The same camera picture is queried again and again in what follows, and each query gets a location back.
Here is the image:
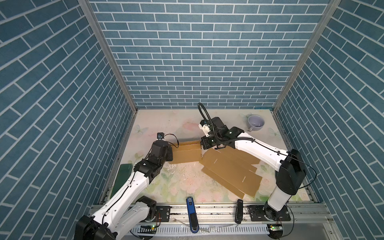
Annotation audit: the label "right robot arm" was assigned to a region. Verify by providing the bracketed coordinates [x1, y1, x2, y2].
[199, 124, 307, 221]

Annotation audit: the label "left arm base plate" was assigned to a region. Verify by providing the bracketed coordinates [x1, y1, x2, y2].
[149, 206, 171, 223]

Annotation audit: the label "dark green flat object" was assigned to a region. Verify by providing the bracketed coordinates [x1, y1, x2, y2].
[111, 164, 133, 198]

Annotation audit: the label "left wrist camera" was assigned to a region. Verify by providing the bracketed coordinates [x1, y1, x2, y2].
[157, 132, 165, 141]

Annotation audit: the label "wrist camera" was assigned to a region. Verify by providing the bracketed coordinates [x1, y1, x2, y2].
[198, 103, 225, 138]
[157, 132, 165, 141]

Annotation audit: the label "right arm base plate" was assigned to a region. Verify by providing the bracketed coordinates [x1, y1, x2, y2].
[247, 204, 291, 222]

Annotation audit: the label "aluminium front rail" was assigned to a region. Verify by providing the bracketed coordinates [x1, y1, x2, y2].
[89, 202, 334, 226]

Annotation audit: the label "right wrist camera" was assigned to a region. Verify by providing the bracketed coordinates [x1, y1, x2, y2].
[198, 103, 225, 138]

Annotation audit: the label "blue black handheld tool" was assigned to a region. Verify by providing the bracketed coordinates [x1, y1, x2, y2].
[186, 197, 200, 234]

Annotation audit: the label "cardboard box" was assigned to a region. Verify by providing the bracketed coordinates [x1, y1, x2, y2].
[169, 141, 202, 164]

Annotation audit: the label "lavender ceramic cup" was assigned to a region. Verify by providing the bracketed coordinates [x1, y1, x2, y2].
[247, 115, 265, 132]

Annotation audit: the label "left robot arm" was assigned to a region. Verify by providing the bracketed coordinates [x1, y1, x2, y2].
[74, 140, 173, 240]

